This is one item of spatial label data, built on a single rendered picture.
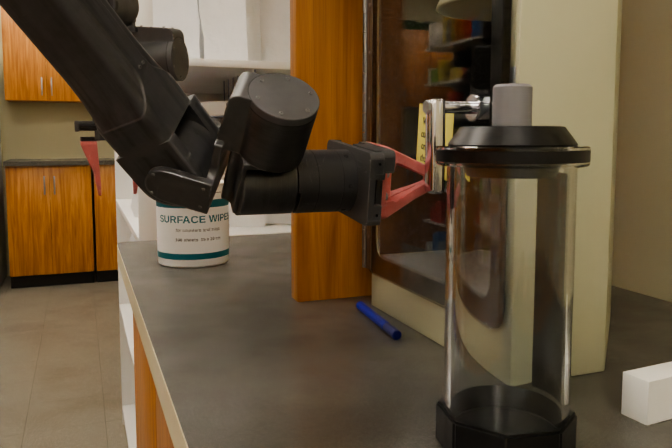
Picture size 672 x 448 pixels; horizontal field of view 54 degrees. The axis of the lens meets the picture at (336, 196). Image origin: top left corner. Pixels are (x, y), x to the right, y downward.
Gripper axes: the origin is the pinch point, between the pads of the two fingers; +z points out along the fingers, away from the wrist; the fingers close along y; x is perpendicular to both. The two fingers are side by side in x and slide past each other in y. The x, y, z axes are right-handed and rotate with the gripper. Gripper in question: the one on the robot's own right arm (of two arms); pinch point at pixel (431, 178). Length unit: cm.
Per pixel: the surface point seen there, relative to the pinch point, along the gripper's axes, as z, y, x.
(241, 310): -11.8, 26.5, 22.3
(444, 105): -0.2, -1.7, -7.2
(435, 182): -1.1, -2.6, -0.1
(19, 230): -65, 485, 122
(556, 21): 8.5, -5.6, -15.3
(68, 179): -30, 488, 85
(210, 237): -10, 58, 20
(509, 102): -4.1, -16.6, -8.4
